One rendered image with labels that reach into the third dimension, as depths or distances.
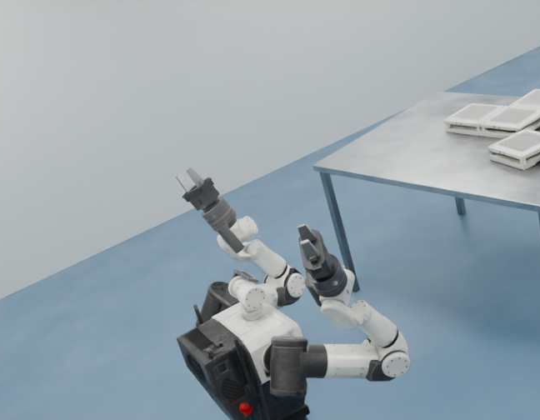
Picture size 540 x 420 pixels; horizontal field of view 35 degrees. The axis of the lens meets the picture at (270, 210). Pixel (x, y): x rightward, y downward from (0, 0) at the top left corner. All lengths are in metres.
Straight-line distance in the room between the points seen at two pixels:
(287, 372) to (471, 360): 2.22
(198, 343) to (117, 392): 2.57
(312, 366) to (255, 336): 0.19
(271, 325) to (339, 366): 0.23
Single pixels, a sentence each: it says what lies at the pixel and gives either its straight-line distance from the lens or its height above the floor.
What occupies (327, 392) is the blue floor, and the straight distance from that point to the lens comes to 4.35.
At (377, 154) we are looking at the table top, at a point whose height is 0.84.
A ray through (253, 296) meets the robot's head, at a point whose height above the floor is 1.44.
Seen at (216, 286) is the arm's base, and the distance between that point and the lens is 2.59.
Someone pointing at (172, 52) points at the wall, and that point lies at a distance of 6.68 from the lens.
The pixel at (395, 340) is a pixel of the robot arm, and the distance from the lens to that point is 2.29.
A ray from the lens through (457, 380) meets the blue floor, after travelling 4.23.
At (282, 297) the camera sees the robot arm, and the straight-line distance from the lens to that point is 2.72.
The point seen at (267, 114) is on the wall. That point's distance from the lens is 7.09.
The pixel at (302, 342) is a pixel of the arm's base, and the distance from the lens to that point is 2.23.
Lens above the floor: 2.55
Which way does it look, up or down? 23 degrees down
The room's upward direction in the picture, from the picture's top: 17 degrees counter-clockwise
